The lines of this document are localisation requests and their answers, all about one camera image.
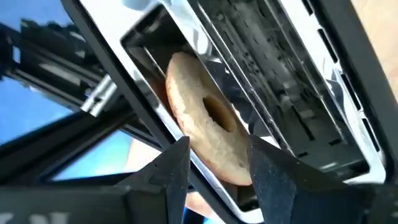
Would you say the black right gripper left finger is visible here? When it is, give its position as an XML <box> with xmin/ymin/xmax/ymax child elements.
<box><xmin>111</xmin><ymin>136</ymin><xmax>191</xmax><ymax>224</ymax></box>

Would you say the silver metal bracket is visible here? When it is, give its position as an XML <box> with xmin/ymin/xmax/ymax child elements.
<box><xmin>80</xmin><ymin>73</ymin><xmax>118</xmax><ymax>118</ymax></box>

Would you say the plain bagel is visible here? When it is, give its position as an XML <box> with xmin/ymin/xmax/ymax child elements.
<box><xmin>164</xmin><ymin>51</ymin><xmax>253</xmax><ymax>187</ymax></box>

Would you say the black and chrome toaster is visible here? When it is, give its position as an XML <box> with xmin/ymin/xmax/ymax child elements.
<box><xmin>60</xmin><ymin>0</ymin><xmax>398</xmax><ymax>224</ymax></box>

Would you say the black table frame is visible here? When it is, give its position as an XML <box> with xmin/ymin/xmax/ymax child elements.
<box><xmin>0</xmin><ymin>18</ymin><xmax>165</xmax><ymax>187</ymax></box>

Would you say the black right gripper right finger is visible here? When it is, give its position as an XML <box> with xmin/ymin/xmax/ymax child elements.
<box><xmin>248</xmin><ymin>134</ymin><xmax>398</xmax><ymax>224</ymax></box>

